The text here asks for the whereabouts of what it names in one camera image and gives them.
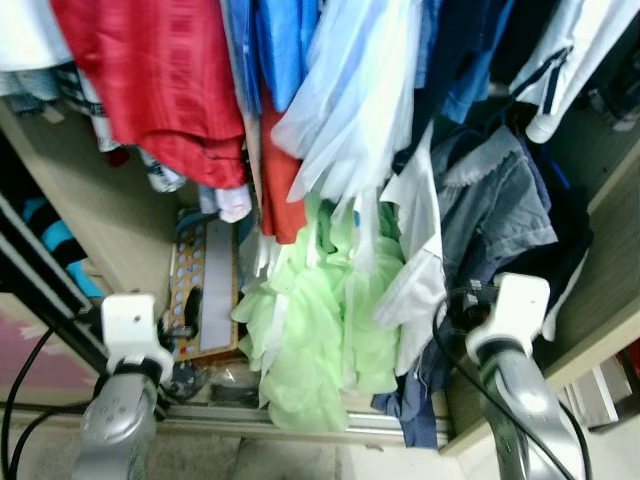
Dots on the plain white garment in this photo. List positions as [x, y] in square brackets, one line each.
[30, 30]

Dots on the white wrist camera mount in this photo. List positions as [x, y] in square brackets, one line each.
[520, 300]
[130, 325]

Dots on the pink patterned cloth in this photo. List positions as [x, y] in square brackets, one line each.
[15, 335]

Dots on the light green garment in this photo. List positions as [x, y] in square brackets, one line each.
[310, 330]

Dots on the white ribbed sleeve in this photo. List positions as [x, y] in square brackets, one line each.
[232, 203]

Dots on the colourful dotted game board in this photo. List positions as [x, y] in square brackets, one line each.
[215, 300]

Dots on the orange-red garment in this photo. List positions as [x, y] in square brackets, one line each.
[280, 180]

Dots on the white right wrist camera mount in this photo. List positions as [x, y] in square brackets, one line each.
[520, 300]

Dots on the navy blue hanging shirt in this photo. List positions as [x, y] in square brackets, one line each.
[470, 40]

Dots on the grey shorts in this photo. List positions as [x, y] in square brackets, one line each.
[490, 210]

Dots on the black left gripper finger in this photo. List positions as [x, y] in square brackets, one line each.
[193, 305]

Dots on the white shirt navy stripes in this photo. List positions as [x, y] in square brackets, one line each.
[585, 40]

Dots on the white box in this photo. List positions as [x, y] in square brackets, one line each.
[590, 395]

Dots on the dark plaid shirt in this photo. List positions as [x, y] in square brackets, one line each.
[615, 105]

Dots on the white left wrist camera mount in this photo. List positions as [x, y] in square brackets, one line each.
[130, 325]

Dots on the silver wardrobe floor track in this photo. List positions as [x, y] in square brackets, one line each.
[200, 415]

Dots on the red checked shirt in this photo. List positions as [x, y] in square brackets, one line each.
[150, 70]

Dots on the dark blue denim garment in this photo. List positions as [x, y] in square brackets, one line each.
[420, 410]

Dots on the bright blue shirt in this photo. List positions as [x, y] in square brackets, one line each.
[280, 40]

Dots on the white checked garment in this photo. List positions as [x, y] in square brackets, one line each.
[75, 95]

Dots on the white polo shirt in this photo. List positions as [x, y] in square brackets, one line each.
[425, 260]

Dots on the pale blue sheer garment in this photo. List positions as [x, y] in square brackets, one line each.
[350, 100]

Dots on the beige wooden wardrobe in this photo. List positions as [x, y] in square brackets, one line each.
[120, 230]

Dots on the black cyan striped garment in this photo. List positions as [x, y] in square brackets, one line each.
[60, 240]

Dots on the black sliding door frame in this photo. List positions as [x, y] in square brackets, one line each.
[60, 320]

